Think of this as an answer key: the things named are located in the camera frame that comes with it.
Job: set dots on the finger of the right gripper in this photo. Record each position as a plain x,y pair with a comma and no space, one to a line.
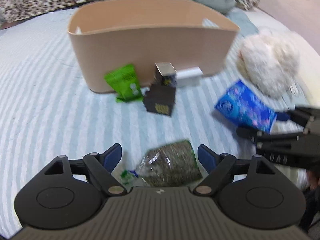
301,115
255,135

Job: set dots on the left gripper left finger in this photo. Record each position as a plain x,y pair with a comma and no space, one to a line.
67,193

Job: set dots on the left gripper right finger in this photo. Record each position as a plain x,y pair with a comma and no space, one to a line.
251,192

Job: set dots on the blue tissue pack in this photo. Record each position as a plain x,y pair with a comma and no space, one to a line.
243,108

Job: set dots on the clear bag dried herbs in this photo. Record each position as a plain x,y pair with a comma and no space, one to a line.
170,165

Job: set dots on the white small box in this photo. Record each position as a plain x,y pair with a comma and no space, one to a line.
189,77

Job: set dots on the black box gold print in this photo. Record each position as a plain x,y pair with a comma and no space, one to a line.
160,99

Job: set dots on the small black box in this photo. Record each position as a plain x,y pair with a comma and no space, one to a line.
165,74

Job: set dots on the green snack packet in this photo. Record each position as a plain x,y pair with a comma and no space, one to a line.
125,83

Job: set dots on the white fluffy plush pillow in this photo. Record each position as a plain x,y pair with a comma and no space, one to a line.
271,63

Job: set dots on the beige plastic storage bin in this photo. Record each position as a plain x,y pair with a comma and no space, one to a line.
110,34

